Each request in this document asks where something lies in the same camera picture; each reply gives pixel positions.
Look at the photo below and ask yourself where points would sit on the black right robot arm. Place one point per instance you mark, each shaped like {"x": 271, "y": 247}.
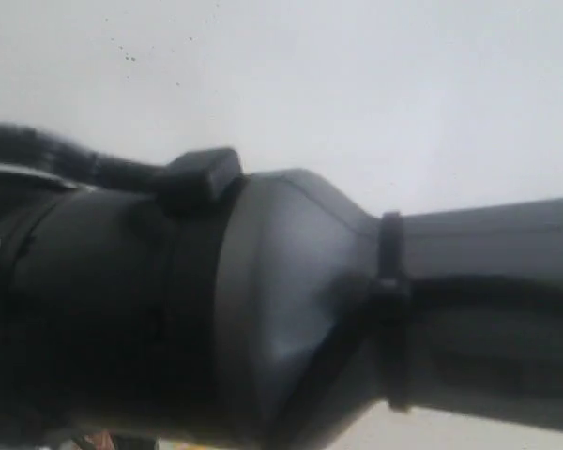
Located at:
{"x": 195, "y": 302}

